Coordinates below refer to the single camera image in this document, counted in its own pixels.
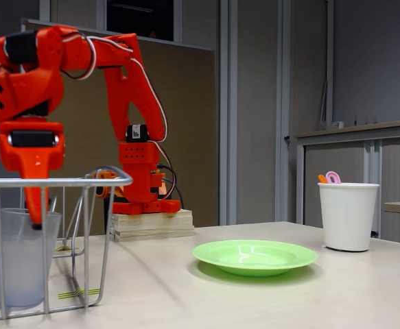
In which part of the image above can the white paper cup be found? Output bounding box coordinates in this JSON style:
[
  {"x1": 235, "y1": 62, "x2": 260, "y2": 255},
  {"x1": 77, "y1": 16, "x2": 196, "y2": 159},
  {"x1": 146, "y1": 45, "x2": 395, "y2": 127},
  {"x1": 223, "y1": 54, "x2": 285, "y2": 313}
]
[{"x1": 317, "y1": 182, "x2": 381, "y2": 253}]

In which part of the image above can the translucent grey plastic cup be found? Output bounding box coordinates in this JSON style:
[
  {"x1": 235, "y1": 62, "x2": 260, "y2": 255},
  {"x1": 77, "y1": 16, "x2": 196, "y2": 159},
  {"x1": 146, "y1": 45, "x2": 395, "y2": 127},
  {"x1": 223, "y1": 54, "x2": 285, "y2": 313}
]
[{"x1": 0, "y1": 208, "x2": 62, "y2": 308}]

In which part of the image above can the brown partition board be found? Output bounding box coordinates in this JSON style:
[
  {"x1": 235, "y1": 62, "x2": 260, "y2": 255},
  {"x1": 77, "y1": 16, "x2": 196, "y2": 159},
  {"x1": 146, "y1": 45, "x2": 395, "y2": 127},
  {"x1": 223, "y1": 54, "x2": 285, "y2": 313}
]
[{"x1": 20, "y1": 19, "x2": 220, "y2": 237}]

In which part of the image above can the light orange table clamp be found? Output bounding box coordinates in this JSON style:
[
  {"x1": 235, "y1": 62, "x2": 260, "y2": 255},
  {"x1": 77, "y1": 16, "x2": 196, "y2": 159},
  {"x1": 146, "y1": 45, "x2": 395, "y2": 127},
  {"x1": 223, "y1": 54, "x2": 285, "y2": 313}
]
[{"x1": 84, "y1": 169, "x2": 134, "y2": 200}]

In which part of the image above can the black power cable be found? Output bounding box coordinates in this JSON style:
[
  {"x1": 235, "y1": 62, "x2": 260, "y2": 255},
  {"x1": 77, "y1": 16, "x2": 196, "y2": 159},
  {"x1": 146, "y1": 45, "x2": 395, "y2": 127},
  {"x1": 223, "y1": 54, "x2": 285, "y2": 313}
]
[{"x1": 156, "y1": 163, "x2": 185, "y2": 210}]

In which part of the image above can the metal wire dish rack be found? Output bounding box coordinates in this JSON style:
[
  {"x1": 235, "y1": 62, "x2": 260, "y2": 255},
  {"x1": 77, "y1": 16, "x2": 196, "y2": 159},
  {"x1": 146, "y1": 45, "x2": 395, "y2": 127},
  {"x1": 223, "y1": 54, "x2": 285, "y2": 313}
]
[{"x1": 0, "y1": 165, "x2": 134, "y2": 324}]

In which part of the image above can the grey cabinet wooden top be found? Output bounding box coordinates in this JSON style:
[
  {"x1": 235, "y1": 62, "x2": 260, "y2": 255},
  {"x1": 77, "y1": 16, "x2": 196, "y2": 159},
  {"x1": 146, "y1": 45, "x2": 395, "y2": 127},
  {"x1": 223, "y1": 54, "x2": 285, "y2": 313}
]
[{"x1": 294, "y1": 118, "x2": 400, "y2": 246}]

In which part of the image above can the green plastic plate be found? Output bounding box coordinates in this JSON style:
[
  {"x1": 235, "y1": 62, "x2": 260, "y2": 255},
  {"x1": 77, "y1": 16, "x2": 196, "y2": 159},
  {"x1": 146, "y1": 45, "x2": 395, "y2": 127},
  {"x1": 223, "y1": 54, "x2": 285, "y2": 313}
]
[{"x1": 191, "y1": 239, "x2": 318, "y2": 278}]

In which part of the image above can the wooden base block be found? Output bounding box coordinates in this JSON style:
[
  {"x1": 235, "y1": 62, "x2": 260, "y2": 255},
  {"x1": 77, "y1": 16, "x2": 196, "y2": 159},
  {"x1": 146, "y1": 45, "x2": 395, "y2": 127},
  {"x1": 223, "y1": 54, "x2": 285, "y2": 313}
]
[{"x1": 110, "y1": 208, "x2": 196, "y2": 243}]

